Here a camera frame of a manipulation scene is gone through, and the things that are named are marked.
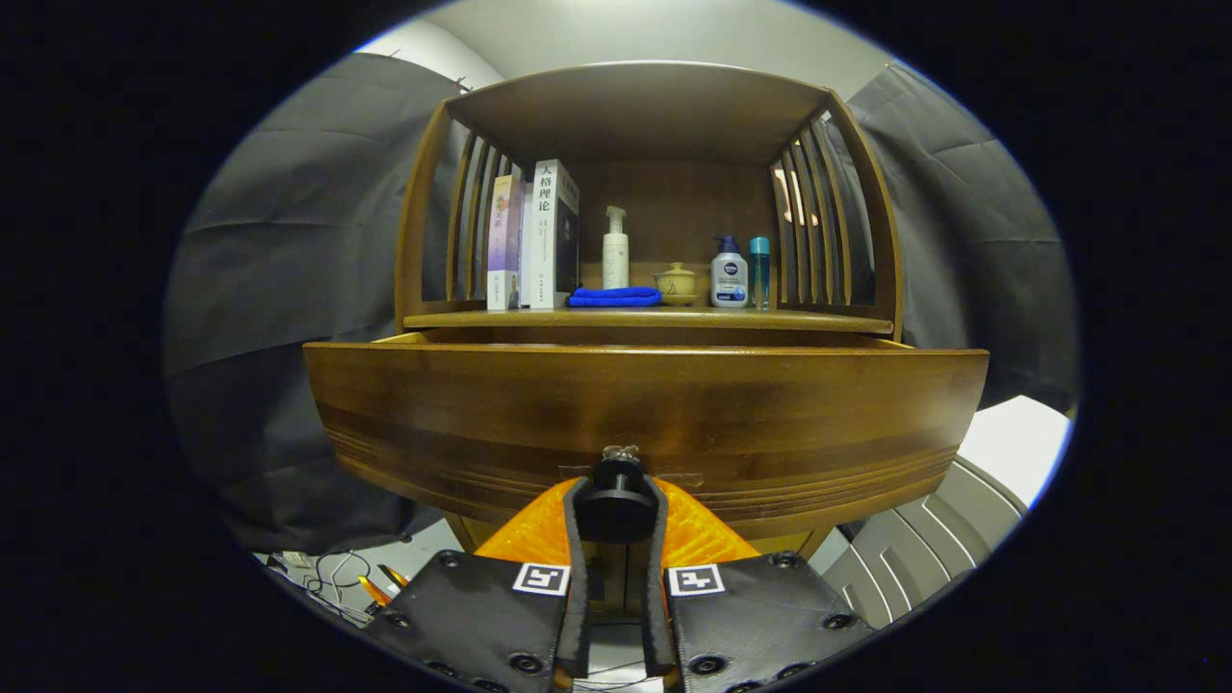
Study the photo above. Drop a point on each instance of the blue folded cloth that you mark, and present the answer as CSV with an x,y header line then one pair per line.
x,y
614,297

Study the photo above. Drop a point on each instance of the white board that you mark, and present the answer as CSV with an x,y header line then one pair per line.
x,y
1020,443

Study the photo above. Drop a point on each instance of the grey ribbed plastic object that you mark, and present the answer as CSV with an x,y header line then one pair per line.
x,y
914,549

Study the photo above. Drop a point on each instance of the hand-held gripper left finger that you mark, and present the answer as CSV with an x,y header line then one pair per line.
x,y
577,597

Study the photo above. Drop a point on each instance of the pink purple book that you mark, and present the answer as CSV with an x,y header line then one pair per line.
x,y
502,241

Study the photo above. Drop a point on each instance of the thick white book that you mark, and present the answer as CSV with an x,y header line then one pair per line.
x,y
553,241

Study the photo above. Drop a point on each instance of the wooden cabinet with slatted hutch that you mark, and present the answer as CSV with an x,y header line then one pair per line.
x,y
674,202

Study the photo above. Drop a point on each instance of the white blue-capped lotion bottle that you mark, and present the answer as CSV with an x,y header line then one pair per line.
x,y
729,279

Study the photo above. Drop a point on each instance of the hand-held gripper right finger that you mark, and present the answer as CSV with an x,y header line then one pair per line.
x,y
656,597

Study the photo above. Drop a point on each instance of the white pump bottle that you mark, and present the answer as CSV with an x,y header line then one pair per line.
x,y
615,255

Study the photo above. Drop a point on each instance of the wooden countertop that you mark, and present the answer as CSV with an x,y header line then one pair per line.
x,y
654,319

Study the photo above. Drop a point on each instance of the slim teal bottle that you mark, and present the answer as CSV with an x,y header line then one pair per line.
x,y
759,274

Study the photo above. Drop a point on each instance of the beige lidded tea cup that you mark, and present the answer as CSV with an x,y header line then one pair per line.
x,y
677,284

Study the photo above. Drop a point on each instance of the black drawer knob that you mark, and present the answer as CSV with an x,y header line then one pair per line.
x,y
616,510

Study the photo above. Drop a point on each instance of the black backdrop cloth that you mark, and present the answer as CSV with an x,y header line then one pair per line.
x,y
289,289

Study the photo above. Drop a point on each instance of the wooden drawer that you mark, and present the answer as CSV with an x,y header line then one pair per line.
x,y
635,404

